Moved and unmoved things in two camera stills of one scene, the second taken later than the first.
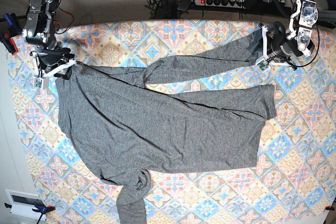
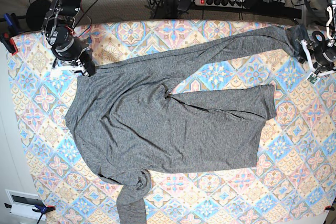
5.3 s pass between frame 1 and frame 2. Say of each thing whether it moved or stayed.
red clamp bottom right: stayed
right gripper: moved
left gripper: moved
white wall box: stayed
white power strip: stayed
